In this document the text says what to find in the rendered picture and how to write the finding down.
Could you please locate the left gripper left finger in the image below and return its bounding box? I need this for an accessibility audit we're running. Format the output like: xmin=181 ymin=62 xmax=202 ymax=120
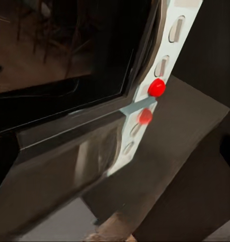
xmin=0 ymin=134 xmax=20 ymax=185

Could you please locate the microwave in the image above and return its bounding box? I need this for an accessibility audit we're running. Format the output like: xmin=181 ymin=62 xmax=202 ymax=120
xmin=0 ymin=0 xmax=203 ymax=149

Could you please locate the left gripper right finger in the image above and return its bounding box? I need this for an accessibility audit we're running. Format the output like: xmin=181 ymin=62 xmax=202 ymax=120
xmin=219 ymin=134 xmax=230 ymax=166

